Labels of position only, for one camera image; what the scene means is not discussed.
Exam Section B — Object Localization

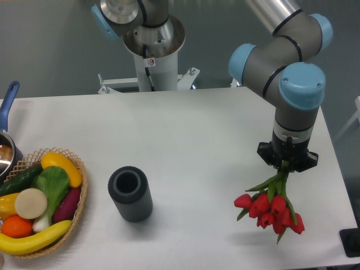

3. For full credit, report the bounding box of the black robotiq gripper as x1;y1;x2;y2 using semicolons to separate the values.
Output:
258;133;318;172

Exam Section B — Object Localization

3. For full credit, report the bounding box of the red tulip bouquet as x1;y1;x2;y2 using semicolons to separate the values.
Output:
233;161;305;242

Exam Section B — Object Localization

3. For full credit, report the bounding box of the dark grey ribbed vase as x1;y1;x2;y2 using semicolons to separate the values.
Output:
107;166;153;223

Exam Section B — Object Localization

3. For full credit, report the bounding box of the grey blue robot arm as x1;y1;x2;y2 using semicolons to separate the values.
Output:
91;1;333;172

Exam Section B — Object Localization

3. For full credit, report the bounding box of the black device table edge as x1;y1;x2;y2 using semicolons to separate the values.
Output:
339;228;359;258

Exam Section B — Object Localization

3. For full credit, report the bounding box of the green bok choy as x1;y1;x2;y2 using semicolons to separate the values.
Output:
31;166;70;233

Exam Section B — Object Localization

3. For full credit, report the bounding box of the yellow squash top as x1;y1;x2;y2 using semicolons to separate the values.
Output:
40;152;82;188

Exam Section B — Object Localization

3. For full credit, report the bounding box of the woven wicker basket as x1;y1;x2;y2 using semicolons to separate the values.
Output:
1;147;88;258

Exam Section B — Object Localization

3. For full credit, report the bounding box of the beige round disc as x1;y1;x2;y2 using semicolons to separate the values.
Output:
15;188;47;219

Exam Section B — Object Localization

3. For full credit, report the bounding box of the green cucumber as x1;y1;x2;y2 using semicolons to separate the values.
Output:
1;164;43;196

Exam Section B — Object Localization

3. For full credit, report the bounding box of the orange fruit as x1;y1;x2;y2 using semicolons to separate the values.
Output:
1;215;33;239

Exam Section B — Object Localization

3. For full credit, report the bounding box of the yellow bell pepper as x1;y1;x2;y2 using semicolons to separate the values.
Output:
0;193;19;220

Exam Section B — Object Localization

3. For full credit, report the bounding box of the yellow banana squash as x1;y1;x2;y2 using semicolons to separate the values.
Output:
1;220;72;255

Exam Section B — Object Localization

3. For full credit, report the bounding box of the white frame right edge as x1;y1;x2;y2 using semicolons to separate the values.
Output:
334;96;359;142

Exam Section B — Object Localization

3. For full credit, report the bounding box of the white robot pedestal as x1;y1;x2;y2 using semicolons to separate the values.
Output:
97;15;201;95

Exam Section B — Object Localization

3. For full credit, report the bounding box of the blue handled saucepan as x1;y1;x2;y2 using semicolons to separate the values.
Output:
1;81;23;185

